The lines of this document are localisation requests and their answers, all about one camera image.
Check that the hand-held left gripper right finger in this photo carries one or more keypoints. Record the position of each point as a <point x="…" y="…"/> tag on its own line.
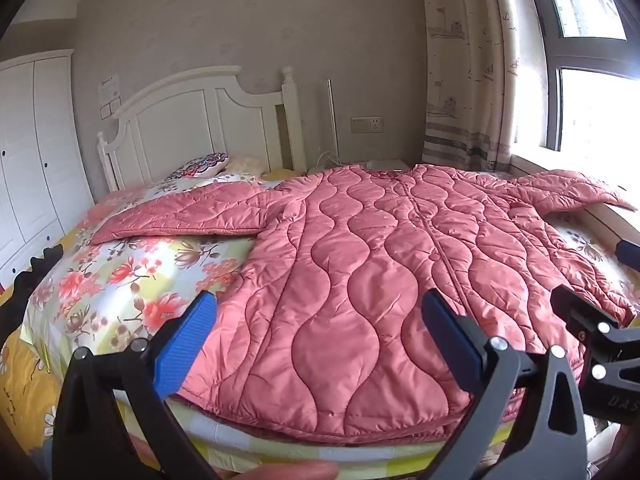
<point x="450" y="340"/>

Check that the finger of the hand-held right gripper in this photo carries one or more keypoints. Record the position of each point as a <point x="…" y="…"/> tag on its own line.
<point x="629" y="252"/>
<point x="582" y="312"/>

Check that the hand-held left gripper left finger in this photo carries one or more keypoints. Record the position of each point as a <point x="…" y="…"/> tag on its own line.
<point x="185" y="345"/>

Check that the pink quilted coat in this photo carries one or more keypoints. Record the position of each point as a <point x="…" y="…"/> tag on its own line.
<point x="350" y="260"/>

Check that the person's left hand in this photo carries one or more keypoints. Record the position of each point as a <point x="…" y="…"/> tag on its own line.
<point x="285" y="471"/>

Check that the beige window ledge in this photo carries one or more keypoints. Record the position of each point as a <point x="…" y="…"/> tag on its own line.
<point x="615" y="220"/>

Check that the bed with floral sheet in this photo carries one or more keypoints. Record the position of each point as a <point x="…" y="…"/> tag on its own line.
<point x="125" y="270"/>

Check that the black object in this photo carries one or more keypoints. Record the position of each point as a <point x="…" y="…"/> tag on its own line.
<point x="25" y="290"/>

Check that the colourful patterned pillow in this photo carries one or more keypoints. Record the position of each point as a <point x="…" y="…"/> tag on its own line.
<point x="200" y="166"/>

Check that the white nightstand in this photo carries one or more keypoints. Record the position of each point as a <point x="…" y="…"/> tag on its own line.
<point x="385" y="165"/>

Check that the beige pillow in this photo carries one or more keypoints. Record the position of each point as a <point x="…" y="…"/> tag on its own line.
<point x="247" y="165"/>

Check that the yellow pillow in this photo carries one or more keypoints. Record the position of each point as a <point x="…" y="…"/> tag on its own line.
<point x="277" y="175"/>

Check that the dark framed window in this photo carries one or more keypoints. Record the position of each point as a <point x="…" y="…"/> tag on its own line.
<point x="595" y="60"/>

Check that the white wooden headboard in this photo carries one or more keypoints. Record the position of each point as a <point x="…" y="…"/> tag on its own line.
<point x="200" y="120"/>

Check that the white wardrobe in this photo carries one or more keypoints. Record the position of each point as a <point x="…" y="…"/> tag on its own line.
<point x="35" y="160"/>

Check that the printed striped curtain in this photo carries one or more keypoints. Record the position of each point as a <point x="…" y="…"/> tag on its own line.
<point x="465" y="60"/>

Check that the beige wall socket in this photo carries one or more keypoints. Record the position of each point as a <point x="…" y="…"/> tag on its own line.
<point x="367" y="125"/>

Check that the wall switch panel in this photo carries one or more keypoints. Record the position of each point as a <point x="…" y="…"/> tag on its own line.
<point x="111" y="109"/>

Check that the paper notice on wall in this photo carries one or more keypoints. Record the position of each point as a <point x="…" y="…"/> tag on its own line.
<point x="110" y="87"/>

